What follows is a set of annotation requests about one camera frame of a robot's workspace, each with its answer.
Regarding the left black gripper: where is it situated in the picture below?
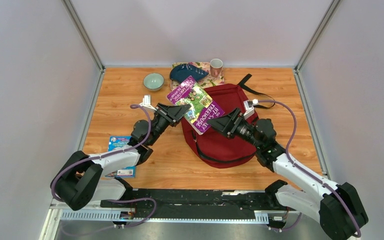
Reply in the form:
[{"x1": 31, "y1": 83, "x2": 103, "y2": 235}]
[{"x1": 147, "y1": 103, "x2": 191, "y2": 146}]

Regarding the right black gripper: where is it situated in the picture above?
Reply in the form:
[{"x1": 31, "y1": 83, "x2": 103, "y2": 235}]
[{"x1": 206, "y1": 107, "x2": 262, "y2": 150}]

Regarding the red backpack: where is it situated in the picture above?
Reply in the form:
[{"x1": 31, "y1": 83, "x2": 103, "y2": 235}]
[{"x1": 181, "y1": 73, "x2": 265, "y2": 169}]

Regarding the purple treehouse book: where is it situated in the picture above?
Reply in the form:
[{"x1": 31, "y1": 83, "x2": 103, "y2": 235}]
[{"x1": 167, "y1": 76, "x2": 225, "y2": 135}]

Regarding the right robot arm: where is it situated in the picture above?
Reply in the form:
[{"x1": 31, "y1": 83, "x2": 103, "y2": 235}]
[{"x1": 208, "y1": 108, "x2": 369, "y2": 240}]

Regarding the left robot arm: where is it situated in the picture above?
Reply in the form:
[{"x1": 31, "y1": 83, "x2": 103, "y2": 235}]
[{"x1": 50, "y1": 103, "x2": 191, "y2": 211}]

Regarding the light green bowl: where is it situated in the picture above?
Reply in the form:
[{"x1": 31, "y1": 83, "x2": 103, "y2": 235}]
[{"x1": 143, "y1": 73, "x2": 165, "y2": 91}]

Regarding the dark blue leaf plate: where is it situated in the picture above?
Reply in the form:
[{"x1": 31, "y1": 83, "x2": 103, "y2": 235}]
[{"x1": 169, "y1": 63, "x2": 209, "y2": 83}]

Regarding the floral tray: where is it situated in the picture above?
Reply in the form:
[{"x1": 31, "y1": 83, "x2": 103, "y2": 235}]
[{"x1": 169, "y1": 61, "x2": 225, "y2": 91}]

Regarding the blue comic book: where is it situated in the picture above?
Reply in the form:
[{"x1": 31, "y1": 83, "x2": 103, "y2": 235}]
[{"x1": 106, "y1": 136, "x2": 136, "y2": 179}]

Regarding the pink mug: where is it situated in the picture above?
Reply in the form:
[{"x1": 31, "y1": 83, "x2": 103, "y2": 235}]
[{"x1": 209, "y1": 58, "x2": 224, "y2": 78}]

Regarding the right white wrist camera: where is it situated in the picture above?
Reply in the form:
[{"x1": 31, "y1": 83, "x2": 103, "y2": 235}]
[{"x1": 243, "y1": 98, "x2": 259, "y2": 120}]

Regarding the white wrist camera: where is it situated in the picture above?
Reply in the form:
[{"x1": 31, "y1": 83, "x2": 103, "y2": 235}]
[
  {"x1": 243, "y1": 98, "x2": 259, "y2": 120},
  {"x1": 139, "y1": 94, "x2": 157, "y2": 112}
]

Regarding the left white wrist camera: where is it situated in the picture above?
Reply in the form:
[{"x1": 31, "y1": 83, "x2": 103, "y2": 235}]
[{"x1": 139, "y1": 94, "x2": 157, "y2": 112}]

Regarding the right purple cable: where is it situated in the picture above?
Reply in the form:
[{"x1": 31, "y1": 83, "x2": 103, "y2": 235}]
[{"x1": 251, "y1": 98, "x2": 362, "y2": 239}]

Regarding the purple cable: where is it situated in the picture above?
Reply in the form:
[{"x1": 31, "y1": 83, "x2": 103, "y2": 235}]
[
  {"x1": 49, "y1": 103, "x2": 158, "y2": 238},
  {"x1": 251, "y1": 98, "x2": 362, "y2": 239}
]

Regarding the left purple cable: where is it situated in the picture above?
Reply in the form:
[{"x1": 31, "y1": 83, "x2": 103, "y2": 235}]
[{"x1": 49, "y1": 103, "x2": 158, "y2": 238}]

